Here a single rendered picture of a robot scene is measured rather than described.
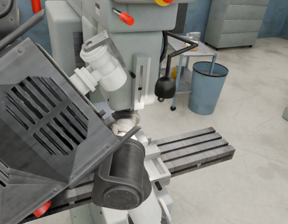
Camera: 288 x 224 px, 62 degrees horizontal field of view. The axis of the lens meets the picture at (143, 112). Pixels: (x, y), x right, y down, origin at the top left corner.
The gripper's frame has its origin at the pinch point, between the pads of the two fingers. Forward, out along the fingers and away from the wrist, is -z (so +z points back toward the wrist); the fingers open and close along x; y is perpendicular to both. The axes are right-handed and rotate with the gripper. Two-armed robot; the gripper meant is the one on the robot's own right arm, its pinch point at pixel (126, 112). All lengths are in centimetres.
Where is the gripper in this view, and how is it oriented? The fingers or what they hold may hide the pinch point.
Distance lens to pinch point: 107.2
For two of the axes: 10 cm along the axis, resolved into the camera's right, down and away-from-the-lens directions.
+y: -0.7, 8.4, 5.4
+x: -10.0, -0.7, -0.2
